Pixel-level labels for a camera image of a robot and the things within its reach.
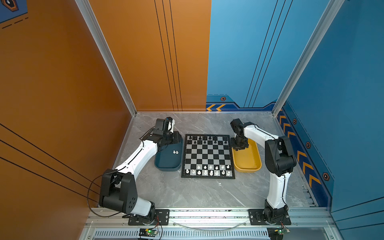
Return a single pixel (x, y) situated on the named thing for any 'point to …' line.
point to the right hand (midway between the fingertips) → (235, 148)
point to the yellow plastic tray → (247, 160)
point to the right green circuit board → (277, 233)
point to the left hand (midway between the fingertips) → (179, 135)
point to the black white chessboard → (208, 156)
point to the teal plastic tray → (169, 158)
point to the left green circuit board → (147, 232)
